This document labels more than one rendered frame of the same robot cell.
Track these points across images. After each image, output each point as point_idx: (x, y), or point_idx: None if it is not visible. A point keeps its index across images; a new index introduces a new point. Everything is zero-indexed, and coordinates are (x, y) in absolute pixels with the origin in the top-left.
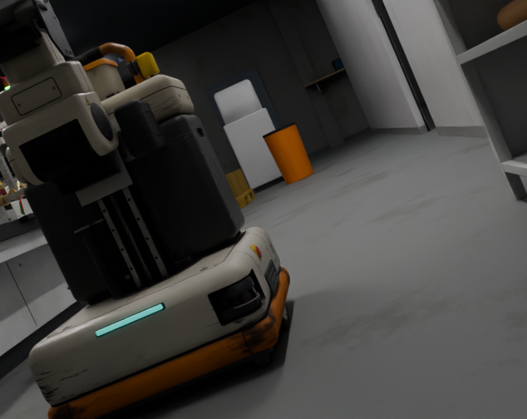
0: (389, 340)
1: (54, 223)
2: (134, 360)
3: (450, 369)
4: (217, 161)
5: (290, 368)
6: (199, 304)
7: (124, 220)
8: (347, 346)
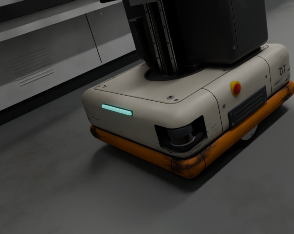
0: None
1: (128, 5)
2: (118, 131)
3: None
4: None
5: (189, 203)
6: (149, 126)
7: (155, 24)
8: (228, 224)
